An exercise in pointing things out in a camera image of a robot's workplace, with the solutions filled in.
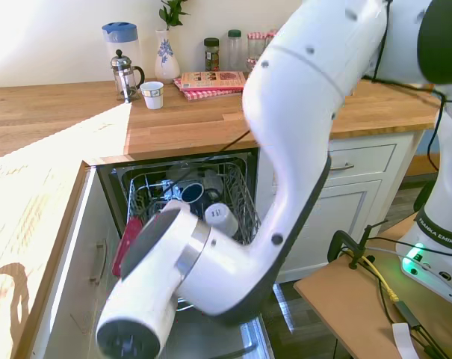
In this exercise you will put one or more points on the red-orange round plate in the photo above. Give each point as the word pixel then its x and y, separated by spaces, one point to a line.
pixel 124 243

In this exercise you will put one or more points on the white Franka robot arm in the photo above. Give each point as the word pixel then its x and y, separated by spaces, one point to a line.
pixel 293 93

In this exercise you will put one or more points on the stainless dishwasher door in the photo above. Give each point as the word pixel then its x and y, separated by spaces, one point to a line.
pixel 210 336

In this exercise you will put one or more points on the white cabinet beside dishwasher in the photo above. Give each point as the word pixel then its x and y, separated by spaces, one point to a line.
pixel 76 291

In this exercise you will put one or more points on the grey pot in rack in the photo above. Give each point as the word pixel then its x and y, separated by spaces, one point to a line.
pixel 211 179

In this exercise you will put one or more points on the dark blue mug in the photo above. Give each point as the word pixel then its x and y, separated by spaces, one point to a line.
pixel 192 194

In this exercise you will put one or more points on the white mug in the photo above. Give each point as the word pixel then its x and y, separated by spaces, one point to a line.
pixel 222 220

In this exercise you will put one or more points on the red checked cloth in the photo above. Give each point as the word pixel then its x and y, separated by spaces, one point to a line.
pixel 203 95

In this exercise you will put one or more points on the red cookbook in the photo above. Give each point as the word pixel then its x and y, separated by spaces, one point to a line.
pixel 210 80

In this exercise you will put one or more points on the small white cup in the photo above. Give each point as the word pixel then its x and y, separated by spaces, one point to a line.
pixel 152 97

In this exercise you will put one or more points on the spice jar with black lid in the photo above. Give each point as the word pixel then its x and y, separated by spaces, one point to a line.
pixel 211 56

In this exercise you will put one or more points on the black clamp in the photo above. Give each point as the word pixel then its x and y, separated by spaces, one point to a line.
pixel 334 243

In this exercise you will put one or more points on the clear jar with green lid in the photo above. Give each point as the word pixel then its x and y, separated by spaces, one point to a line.
pixel 235 52

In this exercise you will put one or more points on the white vase with blue flowers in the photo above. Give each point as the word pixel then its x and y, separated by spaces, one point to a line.
pixel 166 63

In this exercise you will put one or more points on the white cabinet with drawers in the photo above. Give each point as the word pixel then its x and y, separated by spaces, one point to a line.
pixel 360 209

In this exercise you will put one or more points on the glass jar red checked lid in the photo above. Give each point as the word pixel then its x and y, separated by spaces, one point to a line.
pixel 255 45

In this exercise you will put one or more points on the glass French press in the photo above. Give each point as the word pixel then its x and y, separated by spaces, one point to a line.
pixel 125 80

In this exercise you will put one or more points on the water pitcher with blue lid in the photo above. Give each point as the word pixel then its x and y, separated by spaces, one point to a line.
pixel 119 41

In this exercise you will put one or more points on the green plant sprig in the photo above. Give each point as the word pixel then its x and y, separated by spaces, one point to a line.
pixel 171 13

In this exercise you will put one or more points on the white paper strip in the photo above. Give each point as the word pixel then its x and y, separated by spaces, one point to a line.
pixel 405 338

